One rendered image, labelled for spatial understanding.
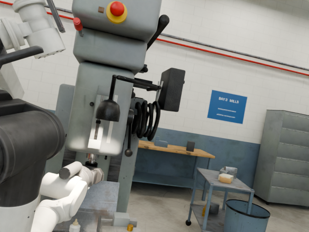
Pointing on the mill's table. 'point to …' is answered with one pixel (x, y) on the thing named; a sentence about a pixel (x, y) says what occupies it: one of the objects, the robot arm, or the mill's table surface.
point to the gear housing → (110, 49)
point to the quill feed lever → (129, 132)
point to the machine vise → (103, 221)
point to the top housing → (95, 19)
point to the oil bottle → (74, 227)
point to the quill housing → (75, 134)
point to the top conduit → (163, 21)
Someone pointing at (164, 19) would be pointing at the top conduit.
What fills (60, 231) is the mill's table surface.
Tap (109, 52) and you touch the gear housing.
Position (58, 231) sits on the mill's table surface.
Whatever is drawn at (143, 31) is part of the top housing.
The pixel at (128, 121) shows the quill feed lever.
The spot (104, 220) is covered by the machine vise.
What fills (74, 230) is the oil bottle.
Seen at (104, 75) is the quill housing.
